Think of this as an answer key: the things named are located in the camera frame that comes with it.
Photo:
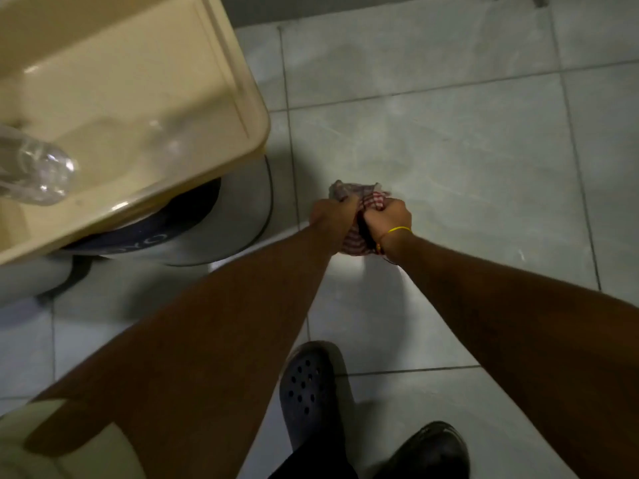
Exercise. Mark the person's right forearm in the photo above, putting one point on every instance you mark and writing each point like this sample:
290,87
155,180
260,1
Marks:
524,339

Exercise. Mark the person's left forearm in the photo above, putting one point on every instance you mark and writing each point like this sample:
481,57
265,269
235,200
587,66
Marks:
199,354

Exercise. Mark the person's dark trousers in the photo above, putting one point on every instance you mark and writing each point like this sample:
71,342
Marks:
319,463

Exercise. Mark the person's light shirt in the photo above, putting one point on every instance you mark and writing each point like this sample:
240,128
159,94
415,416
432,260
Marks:
55,443

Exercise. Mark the beige plastic tray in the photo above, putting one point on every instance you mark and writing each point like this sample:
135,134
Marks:
125,109

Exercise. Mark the clear plastic bottle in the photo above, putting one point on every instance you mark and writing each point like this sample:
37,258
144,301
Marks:
32,169

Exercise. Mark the yellow thread wristband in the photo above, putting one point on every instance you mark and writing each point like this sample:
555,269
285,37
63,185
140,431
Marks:
394,230

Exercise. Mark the dark perforated clog shoe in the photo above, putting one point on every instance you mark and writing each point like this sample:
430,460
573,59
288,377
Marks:
429,451
310,394

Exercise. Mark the white round machine base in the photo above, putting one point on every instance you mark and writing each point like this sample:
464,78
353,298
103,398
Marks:
199,224

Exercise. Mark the person's right hand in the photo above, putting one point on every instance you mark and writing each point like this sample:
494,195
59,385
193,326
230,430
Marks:
390,219

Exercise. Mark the person's left hand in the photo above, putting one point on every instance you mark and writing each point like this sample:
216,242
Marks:
333,218

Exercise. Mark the red checkered cloth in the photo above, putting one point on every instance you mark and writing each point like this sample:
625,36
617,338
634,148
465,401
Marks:
368,202

